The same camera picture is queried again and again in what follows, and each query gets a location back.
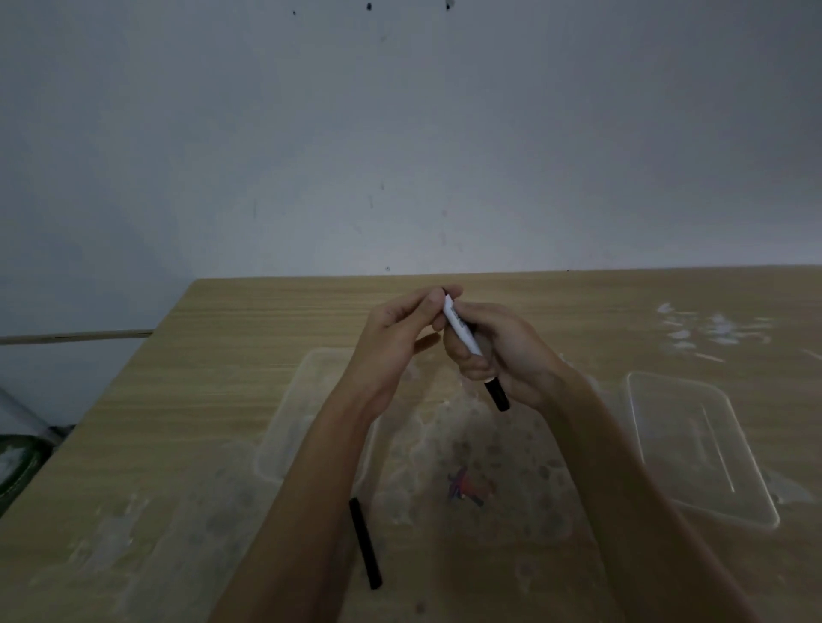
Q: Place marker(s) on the person's right hand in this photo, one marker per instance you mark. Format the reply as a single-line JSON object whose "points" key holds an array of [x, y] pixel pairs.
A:
{"points": [[520, 362]]}

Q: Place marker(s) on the person's left hand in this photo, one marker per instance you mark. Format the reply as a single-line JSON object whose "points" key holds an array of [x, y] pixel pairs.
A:
{"points": [[382, 356]]}

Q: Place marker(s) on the person's left thumb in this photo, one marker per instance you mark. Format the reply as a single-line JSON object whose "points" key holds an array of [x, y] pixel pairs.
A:
{"points": [[429, 344]]}

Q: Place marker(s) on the person's right fingers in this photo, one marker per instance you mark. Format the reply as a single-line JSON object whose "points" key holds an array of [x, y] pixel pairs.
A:
{"points": [[465, 362]]}

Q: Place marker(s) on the white marker with black cap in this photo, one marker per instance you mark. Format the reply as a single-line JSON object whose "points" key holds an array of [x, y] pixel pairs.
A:
{"points": [[463, 330]]}

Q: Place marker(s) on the person's right forearm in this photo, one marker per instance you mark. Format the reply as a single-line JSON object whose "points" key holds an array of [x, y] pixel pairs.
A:
{"points": [[636, 513]]}

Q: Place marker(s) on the person's left forearm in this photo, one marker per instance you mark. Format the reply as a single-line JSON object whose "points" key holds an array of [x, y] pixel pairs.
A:
{"points": [[308, 513]]}

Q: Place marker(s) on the crumpled clear plastic bag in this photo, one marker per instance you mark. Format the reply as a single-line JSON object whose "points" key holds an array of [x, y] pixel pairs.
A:
{"points": [[449, 443]]}

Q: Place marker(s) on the small red and blue item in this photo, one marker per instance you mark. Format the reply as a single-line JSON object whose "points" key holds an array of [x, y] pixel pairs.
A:
{"points": [[465, 489]]}

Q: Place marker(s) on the clear plastic container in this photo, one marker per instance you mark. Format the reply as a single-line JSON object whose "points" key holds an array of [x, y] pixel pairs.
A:
{"points": [[308, 411]]}

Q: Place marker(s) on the black pen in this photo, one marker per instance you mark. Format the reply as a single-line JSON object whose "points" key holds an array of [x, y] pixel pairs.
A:
{"points": [[366, 545]]}

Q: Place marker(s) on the clear plastic lid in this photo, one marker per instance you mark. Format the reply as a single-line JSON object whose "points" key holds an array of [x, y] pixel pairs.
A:
{"points": [[697, 446]]}

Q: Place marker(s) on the dark green bin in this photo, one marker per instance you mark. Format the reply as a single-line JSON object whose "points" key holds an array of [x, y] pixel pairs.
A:
{"points": [[16, 465]]}

